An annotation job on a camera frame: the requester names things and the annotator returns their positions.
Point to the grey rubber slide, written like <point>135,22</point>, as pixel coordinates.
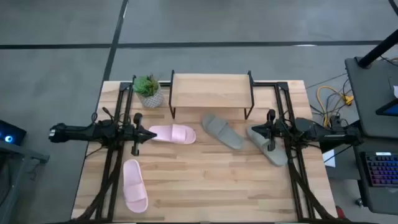
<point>275,155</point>
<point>222,130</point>

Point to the grey caster wheel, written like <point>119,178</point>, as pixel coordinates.
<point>359,202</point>

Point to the black computer case blue light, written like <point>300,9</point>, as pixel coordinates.
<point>11,133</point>

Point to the white paper sheet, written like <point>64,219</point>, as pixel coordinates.
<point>330,159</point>

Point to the white grey triangle-patterned pot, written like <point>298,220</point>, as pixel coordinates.
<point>154,101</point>

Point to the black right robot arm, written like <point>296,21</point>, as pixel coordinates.
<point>314,130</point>

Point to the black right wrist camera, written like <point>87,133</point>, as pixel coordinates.
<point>271,115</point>

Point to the black diagonal pole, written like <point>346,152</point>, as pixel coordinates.
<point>377,48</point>

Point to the wooden shelf black metal legs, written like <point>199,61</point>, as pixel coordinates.
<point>211,90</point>

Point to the black desk support bar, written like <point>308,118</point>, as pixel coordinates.
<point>329,146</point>

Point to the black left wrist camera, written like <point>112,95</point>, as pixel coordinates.
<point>138,118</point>

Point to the tablet with blue screen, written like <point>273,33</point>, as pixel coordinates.
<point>390,109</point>

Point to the green artificial succulent plant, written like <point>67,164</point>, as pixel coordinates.
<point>145,86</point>

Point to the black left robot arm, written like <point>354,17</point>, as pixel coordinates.
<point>77,133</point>

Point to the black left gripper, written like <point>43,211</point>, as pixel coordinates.
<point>135,137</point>

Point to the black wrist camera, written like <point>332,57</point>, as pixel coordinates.
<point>271,115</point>
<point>138,118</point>

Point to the pink rubber slide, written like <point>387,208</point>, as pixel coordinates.
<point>174,133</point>
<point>135,186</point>

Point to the grey metal cart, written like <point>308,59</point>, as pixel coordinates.
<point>31,154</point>

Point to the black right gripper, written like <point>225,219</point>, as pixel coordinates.
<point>272,133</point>

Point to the dark grey keyboard desk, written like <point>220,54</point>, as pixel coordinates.
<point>382,199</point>

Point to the dark grey desk top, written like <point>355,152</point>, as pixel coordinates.
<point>367,102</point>

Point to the black keyboard rainbow backlight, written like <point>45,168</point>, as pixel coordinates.
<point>384,169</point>

